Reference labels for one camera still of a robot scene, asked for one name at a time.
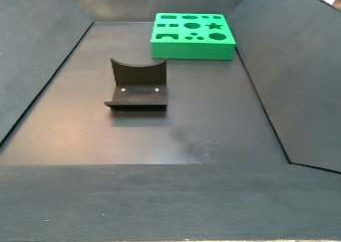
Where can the green foam shape board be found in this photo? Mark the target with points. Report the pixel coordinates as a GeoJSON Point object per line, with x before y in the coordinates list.
{"type": "Point", "coordinates": [191, 36]}

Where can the black curved holder stand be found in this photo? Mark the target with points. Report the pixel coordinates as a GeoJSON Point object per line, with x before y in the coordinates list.
{"type": "Point", "coordinates": [141, 86]}

